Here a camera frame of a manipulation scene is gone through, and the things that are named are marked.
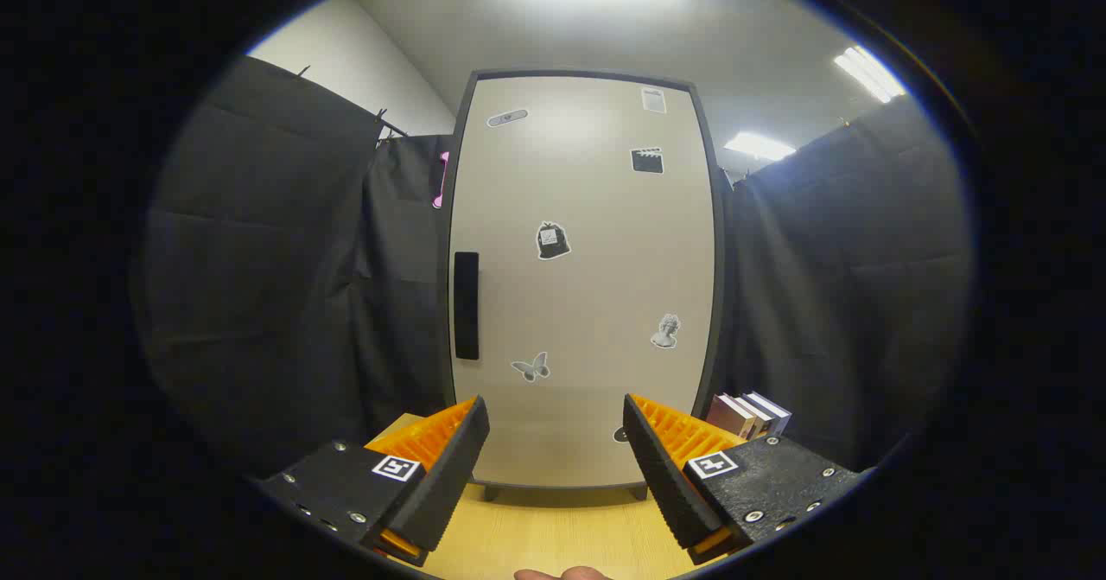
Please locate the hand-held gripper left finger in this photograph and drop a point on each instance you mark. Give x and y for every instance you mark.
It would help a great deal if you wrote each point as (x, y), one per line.
(449, 485)

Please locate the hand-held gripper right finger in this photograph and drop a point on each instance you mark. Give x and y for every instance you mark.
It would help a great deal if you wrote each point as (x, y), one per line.
(670, 485)

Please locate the brown book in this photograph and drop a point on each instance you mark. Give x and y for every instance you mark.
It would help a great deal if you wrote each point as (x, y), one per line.
(730, 416)

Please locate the white book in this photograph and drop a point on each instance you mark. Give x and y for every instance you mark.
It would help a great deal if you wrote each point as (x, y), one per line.
(759, 417)

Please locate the black backdrop cloth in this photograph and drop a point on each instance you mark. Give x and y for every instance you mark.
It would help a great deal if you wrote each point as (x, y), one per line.
(259, 260)

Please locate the ceiling light panel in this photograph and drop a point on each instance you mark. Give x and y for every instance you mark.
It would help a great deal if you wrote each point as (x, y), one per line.
(759, 145)
(868, 73)

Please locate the dark grey cabinet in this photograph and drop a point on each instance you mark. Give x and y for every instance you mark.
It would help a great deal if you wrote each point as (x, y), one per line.
(587, 73)

